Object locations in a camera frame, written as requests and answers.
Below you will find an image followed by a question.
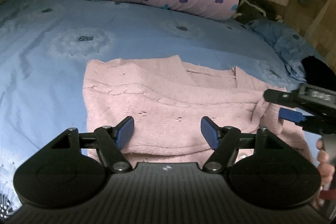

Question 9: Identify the person's right hand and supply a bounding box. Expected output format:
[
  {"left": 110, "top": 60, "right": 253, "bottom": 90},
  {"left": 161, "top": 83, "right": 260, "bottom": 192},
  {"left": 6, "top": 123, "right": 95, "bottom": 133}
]
[{"left": 315, "top": 139, "right": 335, "bottom": 210}]

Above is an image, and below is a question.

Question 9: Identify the black garment on bed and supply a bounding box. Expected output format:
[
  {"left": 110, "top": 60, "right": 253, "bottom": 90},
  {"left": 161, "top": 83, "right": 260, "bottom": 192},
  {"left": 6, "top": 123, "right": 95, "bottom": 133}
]
[{"left": 301, "top": 56, "right": 335, "bottom": 90}]

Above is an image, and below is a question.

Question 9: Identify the dark clothes pile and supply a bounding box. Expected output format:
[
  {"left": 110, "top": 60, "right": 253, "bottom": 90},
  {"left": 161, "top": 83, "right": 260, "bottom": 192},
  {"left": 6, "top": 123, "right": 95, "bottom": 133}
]
[{"left": 232, "top": 0, "right": 284, "bottom": 24}]

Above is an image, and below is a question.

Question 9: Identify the blue crumpled pillow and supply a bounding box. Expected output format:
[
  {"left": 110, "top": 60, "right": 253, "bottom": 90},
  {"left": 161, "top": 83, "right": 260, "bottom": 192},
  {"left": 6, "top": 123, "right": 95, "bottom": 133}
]
[{"left": 245, "top": 19, "right": 321, "bottom": 83}]

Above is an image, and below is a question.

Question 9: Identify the pink knitted cardigan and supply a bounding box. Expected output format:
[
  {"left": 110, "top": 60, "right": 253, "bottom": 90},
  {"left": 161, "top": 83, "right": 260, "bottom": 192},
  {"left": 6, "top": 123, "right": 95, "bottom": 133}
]
[{"left": 83, "top": 56, "right": 310, "bottom": 164}]

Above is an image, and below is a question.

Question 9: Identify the blue dandelion bed sheet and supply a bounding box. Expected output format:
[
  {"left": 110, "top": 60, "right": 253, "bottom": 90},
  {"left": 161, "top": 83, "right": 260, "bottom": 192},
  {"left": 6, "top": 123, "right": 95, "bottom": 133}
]
[{"left": 0, "top": 0, "right": 326, "bottom": 217}]

